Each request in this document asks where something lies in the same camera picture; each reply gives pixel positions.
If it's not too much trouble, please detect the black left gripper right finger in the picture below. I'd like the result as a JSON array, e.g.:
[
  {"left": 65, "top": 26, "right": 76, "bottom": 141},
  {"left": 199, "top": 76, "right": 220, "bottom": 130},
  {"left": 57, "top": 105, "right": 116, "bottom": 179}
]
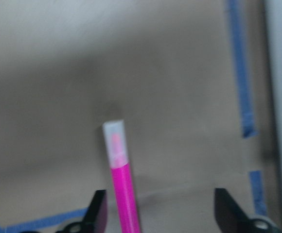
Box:
[{"left": 214, "top": 188, "right": 255, "bottom": 233}]

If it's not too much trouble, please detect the pink marker pen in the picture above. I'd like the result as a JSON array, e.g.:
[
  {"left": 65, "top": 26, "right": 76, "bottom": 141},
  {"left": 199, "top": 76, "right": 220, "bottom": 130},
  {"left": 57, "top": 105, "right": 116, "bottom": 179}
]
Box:
[{"left": 103, "top": 120, "right": 141, "bottom": 233}]

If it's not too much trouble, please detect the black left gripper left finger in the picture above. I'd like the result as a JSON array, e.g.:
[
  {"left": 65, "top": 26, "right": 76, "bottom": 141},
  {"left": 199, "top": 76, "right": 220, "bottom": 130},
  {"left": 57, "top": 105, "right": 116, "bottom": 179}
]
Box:
[{"left": 81, "top": 190, "right": 107, "bottom": 233}]

